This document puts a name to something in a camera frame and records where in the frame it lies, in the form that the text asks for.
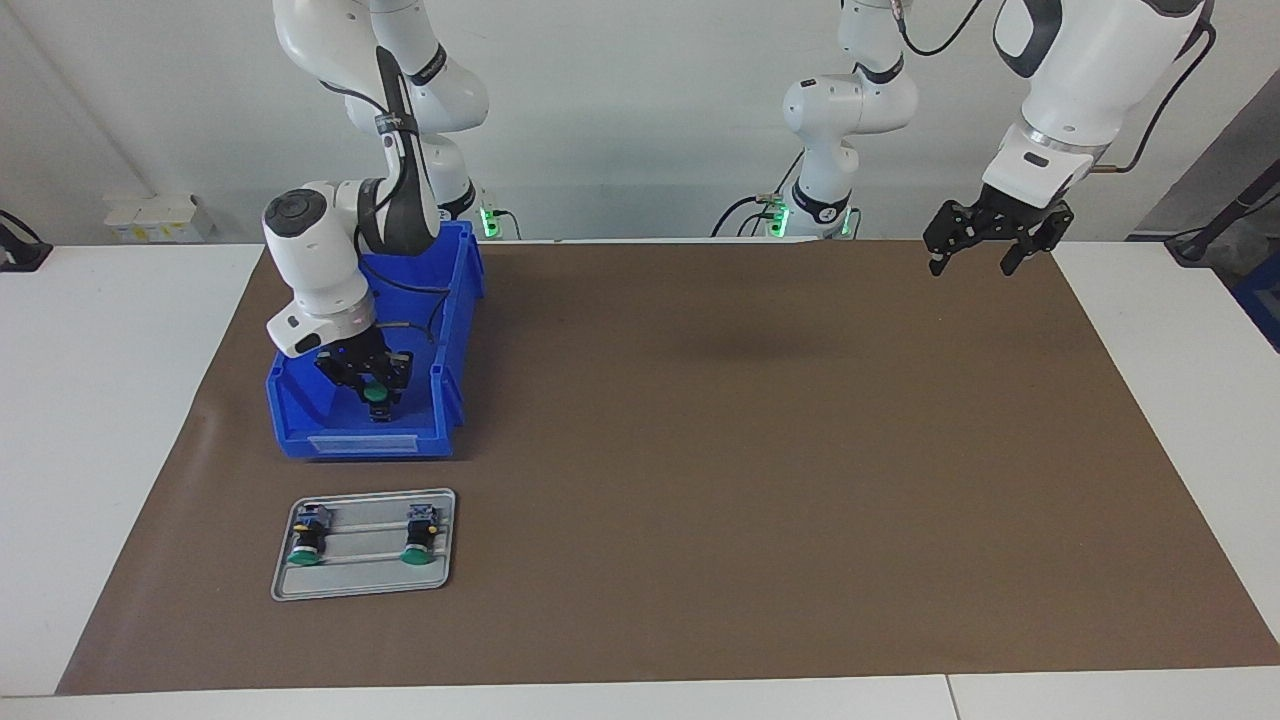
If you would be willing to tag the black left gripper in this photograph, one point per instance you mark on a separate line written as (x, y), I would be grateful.
(1010, 220)

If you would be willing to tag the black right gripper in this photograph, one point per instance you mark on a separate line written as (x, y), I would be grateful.
(355, 362)

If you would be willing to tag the green push button switch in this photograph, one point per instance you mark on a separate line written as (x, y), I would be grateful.
(422, 535)
(308, 535)
(376, 393)

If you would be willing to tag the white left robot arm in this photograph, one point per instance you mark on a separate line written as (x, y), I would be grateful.
(1080, 80)

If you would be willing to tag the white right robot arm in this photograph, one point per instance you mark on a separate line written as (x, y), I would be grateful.
(330, 250)

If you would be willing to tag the blue plastic storage bin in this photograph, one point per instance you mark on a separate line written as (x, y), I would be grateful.
(440, 400)

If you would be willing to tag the grey metal tray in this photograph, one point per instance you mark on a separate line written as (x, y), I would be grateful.
(365, 580)

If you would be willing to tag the white plug with green light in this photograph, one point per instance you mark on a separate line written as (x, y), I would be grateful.
(778, 215)
(490, 215)

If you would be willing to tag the black tripod leg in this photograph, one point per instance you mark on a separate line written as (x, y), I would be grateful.
(1195, 245)

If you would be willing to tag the brown table mat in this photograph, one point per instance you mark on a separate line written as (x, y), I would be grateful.
(600, 550)

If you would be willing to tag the black stand foot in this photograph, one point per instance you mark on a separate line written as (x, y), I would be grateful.
(22, 255)

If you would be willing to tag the blue frame part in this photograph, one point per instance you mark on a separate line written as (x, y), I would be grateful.
(1265, 300)

